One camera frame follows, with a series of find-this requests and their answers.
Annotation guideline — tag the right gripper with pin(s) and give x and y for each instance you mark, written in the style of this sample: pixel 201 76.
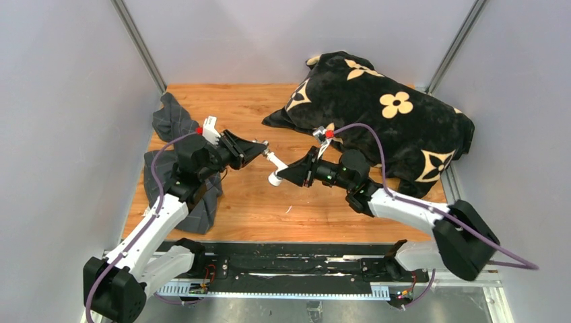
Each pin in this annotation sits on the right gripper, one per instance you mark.
pixel 303 173

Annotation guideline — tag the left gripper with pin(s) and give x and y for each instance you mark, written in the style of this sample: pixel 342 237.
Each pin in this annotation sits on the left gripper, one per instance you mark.
pixel 241 151

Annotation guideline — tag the metal tee pipe fitting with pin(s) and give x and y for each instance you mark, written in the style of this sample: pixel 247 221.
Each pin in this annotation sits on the metal tee pipe fitting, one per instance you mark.
pixel 260 148

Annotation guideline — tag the white plastic water faucet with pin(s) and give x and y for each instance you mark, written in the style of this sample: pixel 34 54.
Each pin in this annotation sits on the white plastic water faucet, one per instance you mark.
pixel 276 167

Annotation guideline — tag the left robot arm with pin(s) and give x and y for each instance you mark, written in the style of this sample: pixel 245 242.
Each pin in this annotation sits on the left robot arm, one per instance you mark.
pixel 118 285

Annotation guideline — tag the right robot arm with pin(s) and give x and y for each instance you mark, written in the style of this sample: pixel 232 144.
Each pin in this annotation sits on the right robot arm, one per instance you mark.
pixel 461 242

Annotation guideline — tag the grey checked cloth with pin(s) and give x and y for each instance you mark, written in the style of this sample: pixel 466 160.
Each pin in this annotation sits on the grey checked cloth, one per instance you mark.
pixel 170 122

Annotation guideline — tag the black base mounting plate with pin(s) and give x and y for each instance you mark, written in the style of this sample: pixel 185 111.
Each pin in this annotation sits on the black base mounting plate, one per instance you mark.
pixel 285 267

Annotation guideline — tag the black floral plush blanket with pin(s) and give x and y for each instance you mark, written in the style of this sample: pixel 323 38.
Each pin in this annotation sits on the black floral plush blanket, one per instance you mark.
pixel 410 135

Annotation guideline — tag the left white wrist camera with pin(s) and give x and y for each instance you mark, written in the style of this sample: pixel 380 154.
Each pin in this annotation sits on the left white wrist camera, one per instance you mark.
pixel 210 132

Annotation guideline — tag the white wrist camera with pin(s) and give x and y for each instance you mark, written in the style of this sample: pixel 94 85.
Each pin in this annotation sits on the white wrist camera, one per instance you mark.
pixel 324 137
pixel 210 132

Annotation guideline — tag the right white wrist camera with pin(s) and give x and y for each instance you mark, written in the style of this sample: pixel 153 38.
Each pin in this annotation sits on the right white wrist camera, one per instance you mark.
pixel 324 137

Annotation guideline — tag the left aluminium frame post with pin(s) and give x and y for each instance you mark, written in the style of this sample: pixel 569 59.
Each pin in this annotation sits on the left aluminium frame post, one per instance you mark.
pixel 139 43

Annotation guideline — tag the aluminium frame post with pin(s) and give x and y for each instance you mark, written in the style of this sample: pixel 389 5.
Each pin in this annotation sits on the aluminium frame post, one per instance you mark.
pixel 139 43
pixel 460 37

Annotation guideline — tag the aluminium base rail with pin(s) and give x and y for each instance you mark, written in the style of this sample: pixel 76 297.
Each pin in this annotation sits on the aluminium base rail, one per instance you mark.
pixel 118 285

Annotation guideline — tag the right aluminium frame post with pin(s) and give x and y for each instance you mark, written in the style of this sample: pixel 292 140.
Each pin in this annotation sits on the right aluminium frame post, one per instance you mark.
pixel 460 37

